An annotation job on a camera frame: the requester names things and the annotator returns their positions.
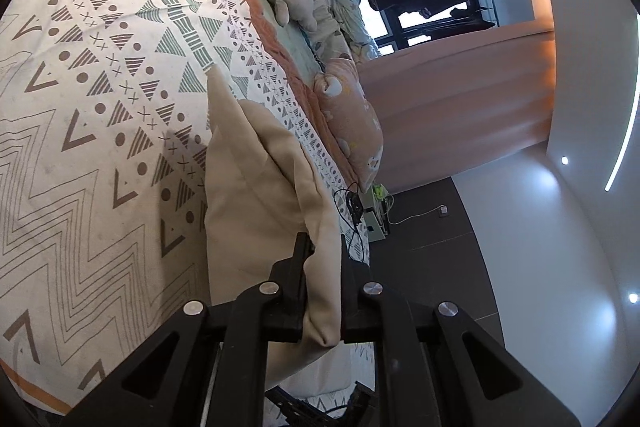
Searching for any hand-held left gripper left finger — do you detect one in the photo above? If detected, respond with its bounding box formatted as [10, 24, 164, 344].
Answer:
[60, 232, 317, 427]

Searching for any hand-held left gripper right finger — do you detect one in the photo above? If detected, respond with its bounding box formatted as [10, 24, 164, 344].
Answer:
[340, 234, 583, 427]

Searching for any beige button shirt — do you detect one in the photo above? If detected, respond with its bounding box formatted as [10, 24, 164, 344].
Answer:
[204, 68, 376, 395]

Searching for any white box device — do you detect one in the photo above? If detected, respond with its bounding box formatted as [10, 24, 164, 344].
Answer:
[361, 207, 390, 244]

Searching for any orange printed pillow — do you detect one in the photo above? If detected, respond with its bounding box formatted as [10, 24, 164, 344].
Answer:
[313, 59, 385, 190]

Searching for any pink curtain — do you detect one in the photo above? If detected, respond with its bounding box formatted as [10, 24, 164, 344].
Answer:
[355, 29, 557, 195]

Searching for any light blue quilt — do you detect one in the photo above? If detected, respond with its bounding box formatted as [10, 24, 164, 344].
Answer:
[312, 0, 381, 62]

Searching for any black framed window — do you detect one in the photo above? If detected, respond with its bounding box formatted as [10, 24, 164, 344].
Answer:
[347, 0, 526, 56]

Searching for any white geometric patterned blanket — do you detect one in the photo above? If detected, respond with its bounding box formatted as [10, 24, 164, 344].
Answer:
[0, 0, 376, 418]

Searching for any ceiling light strip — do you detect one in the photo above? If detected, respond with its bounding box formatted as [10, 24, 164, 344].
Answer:
[605, 14, 640, 192]

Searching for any tangled black cable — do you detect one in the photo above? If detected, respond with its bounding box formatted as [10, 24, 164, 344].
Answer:
[332, 182, 373, 263]

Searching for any white power cable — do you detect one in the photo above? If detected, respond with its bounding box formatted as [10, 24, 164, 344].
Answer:
[385, 206, 443, 226]

